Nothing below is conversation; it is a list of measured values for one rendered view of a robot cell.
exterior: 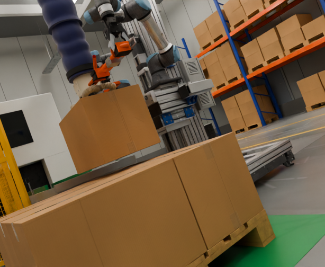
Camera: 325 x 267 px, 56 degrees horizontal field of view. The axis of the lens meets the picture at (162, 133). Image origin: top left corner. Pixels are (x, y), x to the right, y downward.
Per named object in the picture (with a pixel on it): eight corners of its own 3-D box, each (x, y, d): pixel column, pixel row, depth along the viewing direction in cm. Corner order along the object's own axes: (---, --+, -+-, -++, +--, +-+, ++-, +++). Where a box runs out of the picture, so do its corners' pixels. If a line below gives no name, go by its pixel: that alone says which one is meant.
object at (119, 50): (113, 58, 162) (109, 50, 162) (125, 56, 166) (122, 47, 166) (119, 51, 155) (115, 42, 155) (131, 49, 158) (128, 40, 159)
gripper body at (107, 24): (118, 39, 168) (110, 19, 169) (124, 31, 161) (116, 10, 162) (106, 41, 164) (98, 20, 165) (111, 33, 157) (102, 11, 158)
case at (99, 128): (78, 174, 224) (58, 123, 225) (124, 156, 245) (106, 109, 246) (105, 163, 173) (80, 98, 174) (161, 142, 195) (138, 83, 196)
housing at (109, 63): (106, 68, 173) (104, 61, 173) (117, 66, 177) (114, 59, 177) (111, 63, 167) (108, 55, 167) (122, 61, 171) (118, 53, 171)
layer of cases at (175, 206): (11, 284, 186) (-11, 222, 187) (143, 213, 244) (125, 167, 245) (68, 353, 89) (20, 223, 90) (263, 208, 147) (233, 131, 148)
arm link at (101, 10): (113, 2, 162) (99, 3, 157) (116, 10, 161) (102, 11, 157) (108, 10, 168) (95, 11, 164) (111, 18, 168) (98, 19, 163)
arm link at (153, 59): (154, 75, 243) (148, 59, 243) (169, 68, 238) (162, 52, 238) (147, 74, 232) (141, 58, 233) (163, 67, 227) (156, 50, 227)
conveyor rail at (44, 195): (15, 216, 407) (10, 203, 408) (19, 214, 410) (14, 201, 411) (62, 212, 220) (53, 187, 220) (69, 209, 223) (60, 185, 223)
